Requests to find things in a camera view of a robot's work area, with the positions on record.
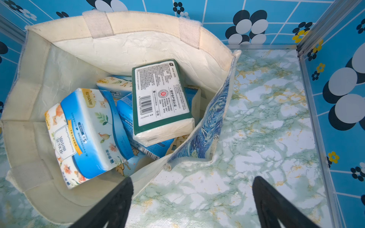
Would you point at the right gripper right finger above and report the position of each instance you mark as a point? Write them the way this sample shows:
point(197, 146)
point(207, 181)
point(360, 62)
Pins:
point(274, 210)

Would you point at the blue tissue pack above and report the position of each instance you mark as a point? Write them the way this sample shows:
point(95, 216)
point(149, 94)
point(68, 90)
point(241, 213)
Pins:
point(158, 142)

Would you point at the cream canvas tote bag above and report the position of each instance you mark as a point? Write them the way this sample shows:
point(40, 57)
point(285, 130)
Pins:
point(63, 55)

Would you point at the orange white tissue pack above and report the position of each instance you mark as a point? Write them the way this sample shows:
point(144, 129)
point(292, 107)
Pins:
point(88, 136)
point(118, 86)

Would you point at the orange white tissue pack back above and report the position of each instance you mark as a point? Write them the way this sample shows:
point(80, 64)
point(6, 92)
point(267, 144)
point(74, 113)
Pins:
point(88, 136)

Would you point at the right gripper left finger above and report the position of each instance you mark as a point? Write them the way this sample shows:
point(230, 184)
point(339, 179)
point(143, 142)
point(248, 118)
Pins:
point(112, 211)

